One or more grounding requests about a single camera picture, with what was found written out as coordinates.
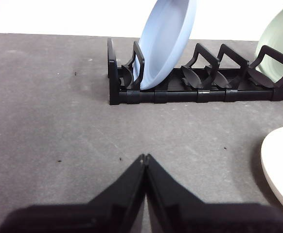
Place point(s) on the blue plate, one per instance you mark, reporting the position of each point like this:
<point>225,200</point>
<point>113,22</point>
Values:
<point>165,41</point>

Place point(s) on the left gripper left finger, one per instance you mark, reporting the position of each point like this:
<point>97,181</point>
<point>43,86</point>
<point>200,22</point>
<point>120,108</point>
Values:
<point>95,216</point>

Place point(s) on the green plate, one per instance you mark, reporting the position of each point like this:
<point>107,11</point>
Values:
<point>282,31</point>

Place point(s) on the pale yellow cream plate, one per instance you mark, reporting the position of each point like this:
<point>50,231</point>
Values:
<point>282,160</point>

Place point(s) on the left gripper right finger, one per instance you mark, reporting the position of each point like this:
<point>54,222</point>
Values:
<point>192,216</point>

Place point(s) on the black plastic plate rack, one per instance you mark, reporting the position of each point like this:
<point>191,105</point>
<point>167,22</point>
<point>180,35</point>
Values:
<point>180,95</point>

